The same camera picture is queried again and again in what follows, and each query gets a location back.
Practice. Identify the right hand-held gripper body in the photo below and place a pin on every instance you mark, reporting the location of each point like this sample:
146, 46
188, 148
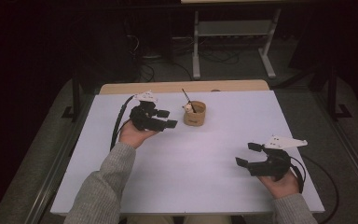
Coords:
273, 166

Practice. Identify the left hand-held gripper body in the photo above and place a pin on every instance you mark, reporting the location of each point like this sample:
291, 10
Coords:
144, 119

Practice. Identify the wooden pen holder cup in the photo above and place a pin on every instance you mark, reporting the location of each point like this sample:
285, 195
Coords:
194, 119

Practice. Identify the thin dark pen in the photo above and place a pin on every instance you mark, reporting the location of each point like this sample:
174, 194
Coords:
186, 96

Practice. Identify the person's left hand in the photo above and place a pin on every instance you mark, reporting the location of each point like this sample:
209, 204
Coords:
133, 137

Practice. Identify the person's right hand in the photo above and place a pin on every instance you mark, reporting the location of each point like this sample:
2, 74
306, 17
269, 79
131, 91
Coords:
282, 188

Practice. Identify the black metal stand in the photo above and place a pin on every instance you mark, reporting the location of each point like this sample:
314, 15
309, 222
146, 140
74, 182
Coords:
75, 93
333, 93

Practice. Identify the white metal desk frame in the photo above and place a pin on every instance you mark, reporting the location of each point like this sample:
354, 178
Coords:
195, 46

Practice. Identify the metal floor rail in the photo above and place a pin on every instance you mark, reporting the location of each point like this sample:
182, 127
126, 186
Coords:
52, 185
354, 161

